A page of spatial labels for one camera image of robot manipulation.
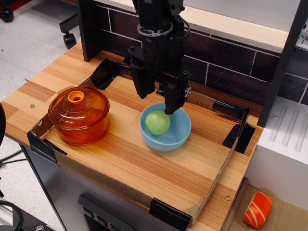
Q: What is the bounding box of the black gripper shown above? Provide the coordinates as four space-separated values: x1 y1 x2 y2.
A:
127 23 192 116

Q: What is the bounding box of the green toy pear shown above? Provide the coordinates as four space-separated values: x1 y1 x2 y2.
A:
144 110 171 135

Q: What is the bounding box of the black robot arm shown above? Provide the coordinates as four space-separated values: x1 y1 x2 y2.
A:
128 0 191 115

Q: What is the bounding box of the light blue bowl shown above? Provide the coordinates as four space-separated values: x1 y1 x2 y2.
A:
140 103 192 152

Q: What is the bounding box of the orange transparent pot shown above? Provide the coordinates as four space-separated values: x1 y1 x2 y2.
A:
48 87 110 145

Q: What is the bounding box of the orange pot lid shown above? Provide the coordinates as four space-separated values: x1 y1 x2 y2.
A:
48 87 110 129

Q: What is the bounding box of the light wooden shelf board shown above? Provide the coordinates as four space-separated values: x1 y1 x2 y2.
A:
96 0 289 54

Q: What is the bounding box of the black office chair base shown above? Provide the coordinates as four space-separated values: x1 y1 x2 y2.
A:
59 14 78 49

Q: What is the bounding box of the cardboard fence with black tape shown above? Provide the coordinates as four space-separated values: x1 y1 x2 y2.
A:
29 57 255 231

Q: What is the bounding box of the black oven control panel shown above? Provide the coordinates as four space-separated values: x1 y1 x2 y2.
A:
77 194 138 231

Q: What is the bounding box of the white sink drainboard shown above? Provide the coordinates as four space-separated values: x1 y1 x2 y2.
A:
245 97 308 209

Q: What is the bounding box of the orange salmon sushi toy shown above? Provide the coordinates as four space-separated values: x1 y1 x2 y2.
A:
243 191 273 229

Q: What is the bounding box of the black left shelf post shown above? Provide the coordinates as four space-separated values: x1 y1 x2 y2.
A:
76 0 102 62

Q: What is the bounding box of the dark grey right post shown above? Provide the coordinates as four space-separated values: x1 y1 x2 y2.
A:
257 0 308 127

